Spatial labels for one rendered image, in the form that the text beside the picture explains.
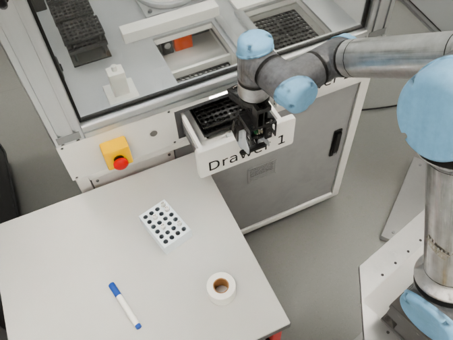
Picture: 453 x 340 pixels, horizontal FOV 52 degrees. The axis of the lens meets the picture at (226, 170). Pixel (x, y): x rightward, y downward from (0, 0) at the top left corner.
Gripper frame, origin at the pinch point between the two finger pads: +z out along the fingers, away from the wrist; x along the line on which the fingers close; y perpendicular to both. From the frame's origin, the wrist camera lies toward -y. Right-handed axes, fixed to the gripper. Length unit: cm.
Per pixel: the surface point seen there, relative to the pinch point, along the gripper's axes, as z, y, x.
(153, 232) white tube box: 11.0, 7.7, -31.7
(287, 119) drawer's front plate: -2.0, -1.7, 12.1
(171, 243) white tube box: 11.0, 12.7, -28.4
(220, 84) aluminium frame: -6.6, -17.4, -0.4
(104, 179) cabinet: 16.7, -19.0, -39.0
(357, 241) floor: 91, 4, 51
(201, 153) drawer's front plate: -1.6, -1.3, -13.3
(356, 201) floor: 91, -14, 63
